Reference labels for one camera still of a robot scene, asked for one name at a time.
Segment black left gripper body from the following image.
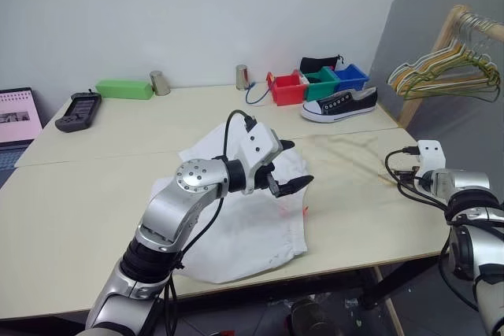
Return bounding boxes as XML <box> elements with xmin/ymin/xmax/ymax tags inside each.
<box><xmin>254</xmin><ymin>138</ymin><xmax>285</xmax><ymax>197</ymax></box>

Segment white shorts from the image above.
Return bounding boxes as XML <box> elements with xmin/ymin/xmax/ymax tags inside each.
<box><xmin>151</xmin><ymin>121</ymin><xmax>310</xmax><ymax>285</ymax></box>

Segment red plastic bin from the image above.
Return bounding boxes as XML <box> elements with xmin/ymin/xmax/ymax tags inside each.
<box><xmin>265</xmin><ymin>69</ymin><xmax>309</xmax><ymax>107</ymax></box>

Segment black canvas sneaker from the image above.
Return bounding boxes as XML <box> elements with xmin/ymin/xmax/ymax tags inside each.
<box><xmin>300</xmin><ymin>86</ymin><xmax>379</xmax><ymax>124</ymax></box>

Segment green plastic bin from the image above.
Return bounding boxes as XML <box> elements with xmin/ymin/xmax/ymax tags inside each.
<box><xmin>298</xmin><ymin>65</ymin><xmax>341</xmax><ymax>102</ymax></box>

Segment metal cup with red mark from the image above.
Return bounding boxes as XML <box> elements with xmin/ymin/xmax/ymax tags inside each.
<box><xmin>235</xmin><ymin>64</ymin><xmax>250</xmax><ymax>91</ymax></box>

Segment blue plastic bin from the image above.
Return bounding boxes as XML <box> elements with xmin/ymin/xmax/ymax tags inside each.
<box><xmin>333</xmin><ymin>63</ymin><xmax>371</xmax><ymax>93</ymax></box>

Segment dark rounded shape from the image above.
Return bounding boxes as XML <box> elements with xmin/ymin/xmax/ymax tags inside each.
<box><xmin>289</xmin><ymin>296</ymin><xmax>336</xmax><ymax>336</ymax></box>

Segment plain metal cup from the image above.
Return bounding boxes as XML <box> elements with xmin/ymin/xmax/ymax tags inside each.
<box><xmin>149</xmin><ymin>70</ymin><xmax>171</xmax><ymax>97</ymax></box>

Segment green rectangular box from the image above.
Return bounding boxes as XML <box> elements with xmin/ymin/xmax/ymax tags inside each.
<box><xmin>94</xmin><ymin>79</ymin><xmax>154</xmax><ymax>100</ymax></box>

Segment wooden clothes rack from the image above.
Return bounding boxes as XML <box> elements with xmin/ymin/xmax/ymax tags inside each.
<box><xmin>396</xmin><ymin>4</ymin><xmax>504</xmax><ymax>128</ymax></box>

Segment black handheld controller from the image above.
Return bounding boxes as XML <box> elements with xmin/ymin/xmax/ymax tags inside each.
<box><xmin>54</xmin><ymin>89</ymin><xmax>103</xmax><ymax>133</ymax></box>

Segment open laptop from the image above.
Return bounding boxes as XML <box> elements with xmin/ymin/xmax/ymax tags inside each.
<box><xmin>0</xmin><ymin>87</ymin><xmax>45</xmax><ymax>190</ymax></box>

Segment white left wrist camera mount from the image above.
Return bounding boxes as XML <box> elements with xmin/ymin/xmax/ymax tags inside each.
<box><xmin>238</xmin><ymin>124</ymin><xmax>281</xmax><ymax>196</ymax></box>

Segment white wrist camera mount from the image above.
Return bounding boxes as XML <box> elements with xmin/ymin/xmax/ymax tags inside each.
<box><xmin>238</xmin><ymin>124</ymin><xmax>281</xmax><ymax>196</ymax></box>
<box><xmin>416</xmin><ymin>139</ymin><xmax>447</xmax><ymax>174</ymax></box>

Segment blue cable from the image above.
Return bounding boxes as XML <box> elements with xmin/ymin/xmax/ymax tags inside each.
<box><xmin>245</xmin><ymin>82</ymin><xmax>272</xmax><ymax>106</ymax></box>

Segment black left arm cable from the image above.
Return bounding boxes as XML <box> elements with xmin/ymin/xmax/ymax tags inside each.
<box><xmin>164</xmin><ymin>109</ymin><xmax>257</xmax><ymax>336</ymax></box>

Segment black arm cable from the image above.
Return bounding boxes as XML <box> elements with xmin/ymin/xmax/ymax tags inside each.
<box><xmin>384</xmin><ymin>146</ymin><xmax>504</xmax><ymax>312</ymax></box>
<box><xmin>164</xmin><ymin>109</ymin><xmax>257</xmax><ymax>336</ymax></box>

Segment black drawstring pouch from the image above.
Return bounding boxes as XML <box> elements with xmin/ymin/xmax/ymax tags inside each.
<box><xmin>299</xmin><ymin>53</ymin><xmax>344</xmax><ymax>74</ymax></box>

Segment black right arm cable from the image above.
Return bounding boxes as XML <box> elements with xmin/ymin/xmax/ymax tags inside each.
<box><xmin>384</xmin><ymin>146</ymin><xmax>504</xmax><ymax>312</ymax></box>

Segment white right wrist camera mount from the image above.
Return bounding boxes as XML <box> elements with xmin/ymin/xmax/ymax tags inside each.
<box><xmin>416</xmin><ymin>139</ymin><xmax>447</xmax><ymax>174</ymax></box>

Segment white wire hanger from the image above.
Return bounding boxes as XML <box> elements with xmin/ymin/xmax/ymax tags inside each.
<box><xmin>387</xmin><ymin>13</ymin><xmax>501</xmax><ymax>87</ymax></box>

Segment yellow wire hanger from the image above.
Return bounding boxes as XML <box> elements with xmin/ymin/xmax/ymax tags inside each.
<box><xmin>393</xmin><ymin>17</ymin><xmax>502</xmax><ymax>95</ymax></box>

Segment green wire hanger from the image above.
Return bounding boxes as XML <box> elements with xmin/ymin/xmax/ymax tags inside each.
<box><xmin>400</xmin><ymin>20</ymin><xmax>503</xmax><ymax>104</ymax></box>

